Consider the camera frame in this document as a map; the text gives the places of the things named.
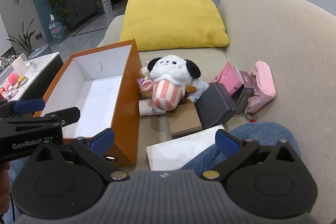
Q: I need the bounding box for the dark grey square box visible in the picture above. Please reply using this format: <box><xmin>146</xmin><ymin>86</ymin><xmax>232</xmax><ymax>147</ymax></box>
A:
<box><xmin>195</xmin><ymin>83</ymin><xmax>239</xmax><ymax>130</ymax></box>

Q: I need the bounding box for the white hand cream tube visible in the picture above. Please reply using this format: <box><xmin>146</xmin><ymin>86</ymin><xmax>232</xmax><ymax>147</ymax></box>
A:
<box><xmin>138</xmin><ymin>99</ymin><xmax>166</xmax><ymax>117</ymax></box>

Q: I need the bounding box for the brown kraft cardboard box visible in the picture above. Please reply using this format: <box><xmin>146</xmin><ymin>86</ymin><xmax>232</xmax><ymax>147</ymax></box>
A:
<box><xmin>167</xmin><ymin>102</ymin><xmax>202</xmax><ymax>139</ymax></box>

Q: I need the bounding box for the small dark card pack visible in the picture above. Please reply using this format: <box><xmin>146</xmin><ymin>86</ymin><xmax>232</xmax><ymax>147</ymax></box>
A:
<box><xmin>232</xmin><ymin>71</ymin><xmax>254</xmax><ymax>110</ymax></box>

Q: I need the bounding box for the pink zip pouch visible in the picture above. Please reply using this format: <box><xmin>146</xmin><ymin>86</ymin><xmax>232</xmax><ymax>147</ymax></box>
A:
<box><xmin>245</xmin><ymin>61</ymin><xmax>276</xmax><ymax>114</ymax></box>

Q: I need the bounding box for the pink card holder wallet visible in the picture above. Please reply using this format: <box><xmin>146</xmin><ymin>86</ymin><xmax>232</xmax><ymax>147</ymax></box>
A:
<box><xmin>211</xmin><ymin>61</ymin><xmax>244</xmax><ymax>96</ymax></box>

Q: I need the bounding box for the white dog popcorn plush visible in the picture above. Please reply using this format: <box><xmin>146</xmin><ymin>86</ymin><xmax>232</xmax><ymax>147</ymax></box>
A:
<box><xmin>147</xmin><ymin>55</ymin><xmax>201</xmax><ymax>111</ymax></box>

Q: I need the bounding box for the red panda sailor plush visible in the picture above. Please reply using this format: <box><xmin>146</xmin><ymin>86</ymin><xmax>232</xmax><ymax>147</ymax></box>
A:
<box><xmin>184</xmin><ymin>79</ymin><xmax>210</xmax><ymax>103</ymax></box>

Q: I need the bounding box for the crocheted bunny plush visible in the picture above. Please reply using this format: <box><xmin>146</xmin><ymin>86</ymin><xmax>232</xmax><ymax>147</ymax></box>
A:
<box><xmin>137</xmin><ymin>67</ymin><xmax>154</xmax><ymax>99</ymax></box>

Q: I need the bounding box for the person's left hand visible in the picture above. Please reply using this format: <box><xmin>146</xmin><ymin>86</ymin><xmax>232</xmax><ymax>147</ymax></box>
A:
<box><xmin>0</xmin><ymin>162</ymin><xmax>10</xmax><ymax>215</ymax></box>

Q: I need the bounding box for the white marble coffee table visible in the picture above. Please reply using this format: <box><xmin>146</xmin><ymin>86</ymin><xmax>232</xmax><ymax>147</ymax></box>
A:
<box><xmin>9</xmin><ymin>52</ymin><xmax>63</xmax><ymax>101</ymax></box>

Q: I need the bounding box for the pink fluffy toy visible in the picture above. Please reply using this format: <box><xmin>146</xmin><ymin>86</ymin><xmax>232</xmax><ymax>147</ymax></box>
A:
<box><xmin>7</xmin><ymin>72</ymin><xmax>19</xmax><ymax>86</ymax></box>

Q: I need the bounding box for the orange cardboard storage box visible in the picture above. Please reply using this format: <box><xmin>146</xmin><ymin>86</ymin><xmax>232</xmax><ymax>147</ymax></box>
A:
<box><xmin>35</xmin><ymin>40</ymin><xmax>141</xmax><ymax>167</ymax></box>

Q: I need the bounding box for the potted floor plant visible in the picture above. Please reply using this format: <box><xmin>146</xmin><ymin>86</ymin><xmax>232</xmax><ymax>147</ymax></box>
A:
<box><xmin>7</xmin><ymin>19</ymin><xmax>35</xmax><ymax>55</ymax></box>

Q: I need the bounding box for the large water bottle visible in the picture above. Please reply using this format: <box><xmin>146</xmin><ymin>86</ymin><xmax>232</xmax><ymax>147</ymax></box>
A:
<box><xmin>49</xmin><ymin>14</ymin><xmax>66</xmax><ymax>43</ymax></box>

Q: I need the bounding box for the dark grey sideboard cabinet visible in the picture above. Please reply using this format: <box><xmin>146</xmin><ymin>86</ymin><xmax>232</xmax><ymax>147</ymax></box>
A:
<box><xmin>63</xmin><ymin>0</ymin><xmax>98</xmax><ymax>31</ymax></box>

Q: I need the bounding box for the beige fabric sofa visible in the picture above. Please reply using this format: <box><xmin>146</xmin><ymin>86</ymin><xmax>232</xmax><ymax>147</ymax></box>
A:
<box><xmin>101</xmin><ymin>0</ymin><xmax>335</xmax><ymax>223</ymax></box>

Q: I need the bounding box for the yellow cushion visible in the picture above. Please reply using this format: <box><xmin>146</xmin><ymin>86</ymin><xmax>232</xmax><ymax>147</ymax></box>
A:
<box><xmin>120</xmin><ymin>0</ymin><xmax>230</xmax><ymax>51</ymax></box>

